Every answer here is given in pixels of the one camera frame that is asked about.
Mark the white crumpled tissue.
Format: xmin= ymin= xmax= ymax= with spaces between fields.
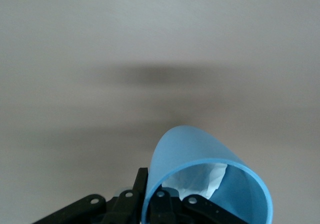
xmin=161 ymin=163 xmax=229 ymax=200

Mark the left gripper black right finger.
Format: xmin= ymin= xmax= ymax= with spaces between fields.
xmin=149 ymin=188 xmax=251 ymax=224

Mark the blue cup holding tissue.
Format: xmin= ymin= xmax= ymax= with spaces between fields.
xmin=141 ymin=125 xmax=274 ymax=224

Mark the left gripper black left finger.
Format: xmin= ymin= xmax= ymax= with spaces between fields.
xmin=32 ymin=167 xmax=149 ymax=224

